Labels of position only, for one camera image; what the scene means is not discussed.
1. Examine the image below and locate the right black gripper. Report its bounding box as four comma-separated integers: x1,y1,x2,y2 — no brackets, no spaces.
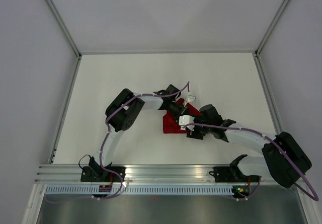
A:
186,114,212,140

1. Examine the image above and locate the red cloth napkin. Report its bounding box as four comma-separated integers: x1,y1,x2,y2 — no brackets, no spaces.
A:
163,98,202,134

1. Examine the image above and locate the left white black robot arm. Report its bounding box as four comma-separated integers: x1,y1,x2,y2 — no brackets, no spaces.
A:
89,83,190,182

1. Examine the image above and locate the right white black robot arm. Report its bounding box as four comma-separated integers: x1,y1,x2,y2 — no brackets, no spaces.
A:
179,104,312,188

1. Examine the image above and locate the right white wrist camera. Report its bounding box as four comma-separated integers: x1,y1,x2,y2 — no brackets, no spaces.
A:
178,115,194,131

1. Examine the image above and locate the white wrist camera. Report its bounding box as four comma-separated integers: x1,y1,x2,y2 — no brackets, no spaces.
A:
178,115,194,131
185,95,196,104

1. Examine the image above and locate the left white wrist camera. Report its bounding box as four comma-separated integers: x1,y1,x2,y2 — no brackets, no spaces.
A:
185,95,196,104

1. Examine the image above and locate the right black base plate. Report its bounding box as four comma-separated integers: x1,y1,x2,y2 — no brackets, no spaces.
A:
209,166,260,183

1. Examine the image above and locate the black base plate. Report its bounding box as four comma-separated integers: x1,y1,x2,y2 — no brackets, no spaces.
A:
80,166,126,183
209,166,260,183

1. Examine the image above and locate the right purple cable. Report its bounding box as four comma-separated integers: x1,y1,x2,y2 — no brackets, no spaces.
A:
181,123,319,201

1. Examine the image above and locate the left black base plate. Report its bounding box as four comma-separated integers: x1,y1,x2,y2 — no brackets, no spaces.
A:
80,166,126,183

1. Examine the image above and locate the aluminium front rail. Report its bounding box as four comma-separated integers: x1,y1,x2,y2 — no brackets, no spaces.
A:
34,164,230,184

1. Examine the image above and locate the white slotted cable duct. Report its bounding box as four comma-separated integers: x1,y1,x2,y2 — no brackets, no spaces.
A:
45,184,233,195

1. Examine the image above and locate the right aluminium frame post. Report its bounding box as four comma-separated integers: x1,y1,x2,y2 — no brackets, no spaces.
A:
254,0,291,56

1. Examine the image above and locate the aluminium frame post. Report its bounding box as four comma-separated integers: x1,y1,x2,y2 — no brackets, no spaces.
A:
254,0,291,56
44,0,82,59

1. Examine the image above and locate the left aluminium frame post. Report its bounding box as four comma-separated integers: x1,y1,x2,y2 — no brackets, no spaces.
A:
44,0,82,59

